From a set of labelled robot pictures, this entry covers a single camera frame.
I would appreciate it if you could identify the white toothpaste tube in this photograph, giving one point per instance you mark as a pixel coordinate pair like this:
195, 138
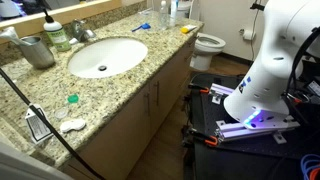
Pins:
9, 33

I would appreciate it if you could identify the orange black clamp rear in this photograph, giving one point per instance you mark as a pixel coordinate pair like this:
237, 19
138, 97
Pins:
201, 89

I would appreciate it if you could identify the wall mirror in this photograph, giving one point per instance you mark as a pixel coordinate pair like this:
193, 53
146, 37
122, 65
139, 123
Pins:
34, 9

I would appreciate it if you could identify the white blue tube bottle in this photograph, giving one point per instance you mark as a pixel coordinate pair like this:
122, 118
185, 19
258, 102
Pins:
173, 11

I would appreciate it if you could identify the aluminium mounting rails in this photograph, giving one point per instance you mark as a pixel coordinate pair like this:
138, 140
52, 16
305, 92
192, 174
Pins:
255, 115

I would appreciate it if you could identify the grey metal cup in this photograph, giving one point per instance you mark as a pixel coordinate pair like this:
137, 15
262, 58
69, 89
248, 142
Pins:
37, 53

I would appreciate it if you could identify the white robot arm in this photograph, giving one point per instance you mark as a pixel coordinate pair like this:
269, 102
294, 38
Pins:
287, 25

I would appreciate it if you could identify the white oval sink basin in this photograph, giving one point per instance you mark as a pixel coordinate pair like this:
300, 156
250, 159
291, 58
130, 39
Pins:
108, 57

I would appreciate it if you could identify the clear contact lens cap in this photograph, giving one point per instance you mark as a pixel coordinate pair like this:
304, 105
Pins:
61, 113

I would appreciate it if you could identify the toilet paper roll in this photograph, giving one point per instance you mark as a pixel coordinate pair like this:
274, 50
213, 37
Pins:
247, 34

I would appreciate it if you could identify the green contact lens cap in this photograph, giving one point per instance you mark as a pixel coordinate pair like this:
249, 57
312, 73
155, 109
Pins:
73, 98

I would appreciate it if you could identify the chrome faucet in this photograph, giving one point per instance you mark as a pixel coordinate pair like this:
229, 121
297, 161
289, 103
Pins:
78, 33

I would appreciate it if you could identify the clear plastic bottle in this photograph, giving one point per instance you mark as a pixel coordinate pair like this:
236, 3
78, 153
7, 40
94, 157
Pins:
163, 12

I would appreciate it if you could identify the orange black clamp front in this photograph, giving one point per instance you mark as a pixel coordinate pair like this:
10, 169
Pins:
209, 140

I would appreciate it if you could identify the black robot cart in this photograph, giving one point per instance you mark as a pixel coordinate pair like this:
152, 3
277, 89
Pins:
257, 158

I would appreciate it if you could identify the orange black clamp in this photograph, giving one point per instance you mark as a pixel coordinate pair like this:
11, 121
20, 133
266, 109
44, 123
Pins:
201, 89
209, 140

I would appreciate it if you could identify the white contact lens case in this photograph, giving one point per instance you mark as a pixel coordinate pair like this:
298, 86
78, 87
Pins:
76, 124

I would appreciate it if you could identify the green soap pump bottle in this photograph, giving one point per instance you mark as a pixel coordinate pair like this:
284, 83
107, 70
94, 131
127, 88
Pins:
56, 33

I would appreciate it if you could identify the white toilet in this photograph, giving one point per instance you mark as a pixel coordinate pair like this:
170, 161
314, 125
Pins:
206, 46

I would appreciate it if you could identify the yellow capped tube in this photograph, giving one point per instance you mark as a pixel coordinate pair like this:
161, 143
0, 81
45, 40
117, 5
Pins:
186, 29

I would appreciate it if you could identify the wooden vanity cabinet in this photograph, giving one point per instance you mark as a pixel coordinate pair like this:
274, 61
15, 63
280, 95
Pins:
124, 111

